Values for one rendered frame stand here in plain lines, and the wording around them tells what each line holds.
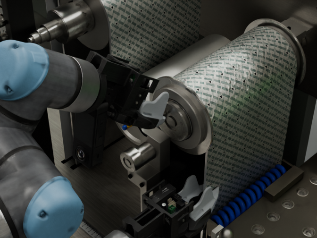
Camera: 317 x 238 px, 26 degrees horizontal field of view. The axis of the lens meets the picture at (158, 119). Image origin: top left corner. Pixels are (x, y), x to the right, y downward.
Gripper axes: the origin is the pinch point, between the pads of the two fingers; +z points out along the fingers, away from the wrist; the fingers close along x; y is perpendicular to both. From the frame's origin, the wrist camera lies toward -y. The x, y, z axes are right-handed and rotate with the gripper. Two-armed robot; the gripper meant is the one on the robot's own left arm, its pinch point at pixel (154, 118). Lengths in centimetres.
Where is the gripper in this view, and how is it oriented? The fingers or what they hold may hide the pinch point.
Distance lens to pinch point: 113.6
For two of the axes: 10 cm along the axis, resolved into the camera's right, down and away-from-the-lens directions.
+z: 5.5, 1.3, 8.2
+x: -7.0, -4.7, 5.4
